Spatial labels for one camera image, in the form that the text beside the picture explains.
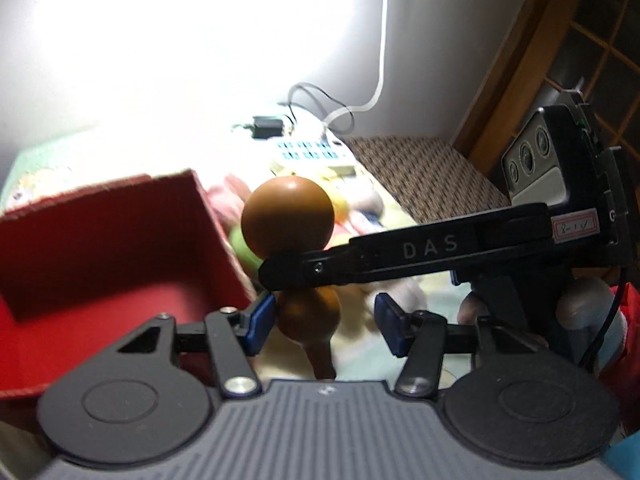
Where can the black das left gripper right finger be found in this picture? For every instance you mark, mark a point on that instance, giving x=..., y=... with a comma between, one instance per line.
x=493, y=237

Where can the red fabric storage box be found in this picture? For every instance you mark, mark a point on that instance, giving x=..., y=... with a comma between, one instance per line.
x=82, y=269

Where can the wooden lattice door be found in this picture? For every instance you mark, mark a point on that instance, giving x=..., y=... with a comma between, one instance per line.
x=591, y=46

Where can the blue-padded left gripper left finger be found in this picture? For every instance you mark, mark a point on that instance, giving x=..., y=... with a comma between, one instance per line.
x=230, y=337

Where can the white power strip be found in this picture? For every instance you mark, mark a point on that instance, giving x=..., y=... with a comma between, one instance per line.
x=308, y=145

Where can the brown gourd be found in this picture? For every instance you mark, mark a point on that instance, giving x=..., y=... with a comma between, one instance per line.
x=283, y=219

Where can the colourful cartoon bedsheet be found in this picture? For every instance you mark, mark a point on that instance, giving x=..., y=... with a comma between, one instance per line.
x=229, y=172

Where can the gloved hand holding gripper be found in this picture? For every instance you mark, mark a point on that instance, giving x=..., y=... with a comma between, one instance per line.
x=582, y=311

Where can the brown patterned mat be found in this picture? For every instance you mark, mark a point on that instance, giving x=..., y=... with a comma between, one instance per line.
x=427, y=177

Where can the black charger plug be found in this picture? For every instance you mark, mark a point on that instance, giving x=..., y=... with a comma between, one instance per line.
x=263, y=127

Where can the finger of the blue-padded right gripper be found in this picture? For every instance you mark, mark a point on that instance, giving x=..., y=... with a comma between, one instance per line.
x=423, y=338

